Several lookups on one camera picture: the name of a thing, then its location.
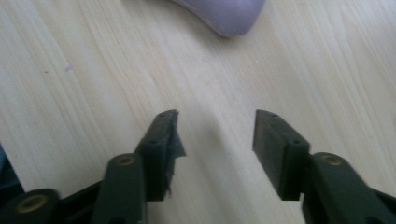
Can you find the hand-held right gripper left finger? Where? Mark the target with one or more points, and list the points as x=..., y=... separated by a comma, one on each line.
x=155, y=155

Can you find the lilac rounded soft object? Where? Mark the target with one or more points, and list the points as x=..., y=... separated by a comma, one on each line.
x=227, y=14

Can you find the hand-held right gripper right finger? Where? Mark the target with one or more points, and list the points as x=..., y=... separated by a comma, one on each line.
x=280, y=155

